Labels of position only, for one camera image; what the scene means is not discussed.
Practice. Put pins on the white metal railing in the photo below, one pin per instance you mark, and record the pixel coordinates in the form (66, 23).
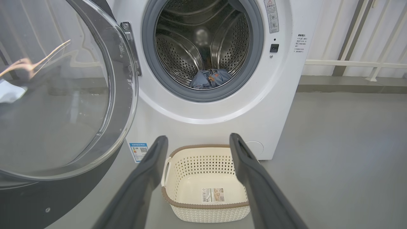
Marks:
(349, 63)

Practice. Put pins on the cream basket with brown rim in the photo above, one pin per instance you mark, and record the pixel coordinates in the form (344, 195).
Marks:
(197, 165)

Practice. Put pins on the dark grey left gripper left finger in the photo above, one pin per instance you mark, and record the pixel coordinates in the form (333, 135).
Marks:
(133, 197)

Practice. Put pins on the blue energy label sticker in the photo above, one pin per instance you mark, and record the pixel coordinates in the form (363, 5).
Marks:
(138, 151)

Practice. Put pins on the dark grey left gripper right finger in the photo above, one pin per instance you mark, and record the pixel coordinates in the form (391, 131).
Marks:
(264, 197)

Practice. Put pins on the perforated steel drum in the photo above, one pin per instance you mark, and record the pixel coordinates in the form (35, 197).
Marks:
(178, 54)

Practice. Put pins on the grey rubber door gasket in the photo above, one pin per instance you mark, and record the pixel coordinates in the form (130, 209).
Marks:
(149, 63)

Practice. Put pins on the metal door hinge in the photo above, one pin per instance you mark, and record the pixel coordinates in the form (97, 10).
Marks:
(130, 41)

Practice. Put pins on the grey warning sticker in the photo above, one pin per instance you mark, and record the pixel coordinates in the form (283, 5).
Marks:
(272, 19)

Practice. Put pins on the black door latch socket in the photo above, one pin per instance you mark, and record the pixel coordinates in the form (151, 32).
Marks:
(274, 48)

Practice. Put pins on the round white filter cover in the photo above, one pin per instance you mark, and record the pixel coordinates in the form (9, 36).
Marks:
(257, 148)

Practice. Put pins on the printed text label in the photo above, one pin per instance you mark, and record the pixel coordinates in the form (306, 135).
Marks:
(300, 43)

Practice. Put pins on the black rimmed glass washer door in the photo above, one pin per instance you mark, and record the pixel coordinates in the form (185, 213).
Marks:
(63, 203)

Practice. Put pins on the white washing machine body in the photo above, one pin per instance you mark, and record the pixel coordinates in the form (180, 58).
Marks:
(222, 127)

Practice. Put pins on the paper product label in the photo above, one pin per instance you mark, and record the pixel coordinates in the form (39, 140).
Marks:
(213, 195)

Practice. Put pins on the blue cartoon print garment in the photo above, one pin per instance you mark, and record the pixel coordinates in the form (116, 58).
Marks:
(206, 79)

